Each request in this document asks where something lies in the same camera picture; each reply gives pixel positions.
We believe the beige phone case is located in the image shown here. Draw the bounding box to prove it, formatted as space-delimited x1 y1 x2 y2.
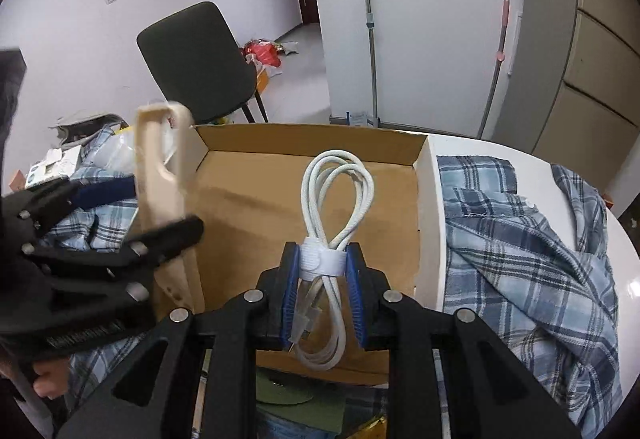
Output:
136 102 211 315

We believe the blue plaid shirt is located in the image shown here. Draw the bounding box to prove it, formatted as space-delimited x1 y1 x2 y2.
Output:
37 124 623 439

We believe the grey fabric bag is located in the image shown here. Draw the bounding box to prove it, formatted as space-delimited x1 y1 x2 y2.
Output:
50 112 131 145

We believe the person's left hand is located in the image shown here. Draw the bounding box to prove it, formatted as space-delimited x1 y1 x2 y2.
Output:
30 359 71 401

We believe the green-handled mop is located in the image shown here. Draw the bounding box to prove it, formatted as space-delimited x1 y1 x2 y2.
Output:
329 0 383 129

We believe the beige cabinet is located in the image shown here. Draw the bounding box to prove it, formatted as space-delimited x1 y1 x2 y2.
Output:
492 0 640 200

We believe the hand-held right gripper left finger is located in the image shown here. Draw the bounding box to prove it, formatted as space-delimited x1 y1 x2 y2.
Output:
55 241 303 439

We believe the olive green pouch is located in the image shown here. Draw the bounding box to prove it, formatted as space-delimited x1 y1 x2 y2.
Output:
256 366 346 432

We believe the white charging cable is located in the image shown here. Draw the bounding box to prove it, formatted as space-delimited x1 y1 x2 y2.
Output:
287 149 376 372

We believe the red plastic bag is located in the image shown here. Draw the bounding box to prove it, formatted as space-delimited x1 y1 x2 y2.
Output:
241 39 283 70

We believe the pink-handled broom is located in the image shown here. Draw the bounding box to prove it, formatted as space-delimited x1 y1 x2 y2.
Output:
475 0 512 140

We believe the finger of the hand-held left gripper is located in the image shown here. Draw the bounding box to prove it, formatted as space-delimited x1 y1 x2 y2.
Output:
22 216 206 305
10 175 138 240

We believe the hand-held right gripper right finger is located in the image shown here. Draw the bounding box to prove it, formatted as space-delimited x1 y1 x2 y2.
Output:
345 243 583 439

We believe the clear plastic bag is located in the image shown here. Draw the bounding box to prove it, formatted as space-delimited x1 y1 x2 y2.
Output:
92 129 151 175

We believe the dark grey chair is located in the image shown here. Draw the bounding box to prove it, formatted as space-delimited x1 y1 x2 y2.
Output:
136 2 269 125

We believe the white packet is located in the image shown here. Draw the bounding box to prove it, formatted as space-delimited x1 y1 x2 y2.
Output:
27 146 83 185

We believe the cardboard box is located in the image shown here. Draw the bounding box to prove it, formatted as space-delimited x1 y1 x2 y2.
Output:
127 122 448 387

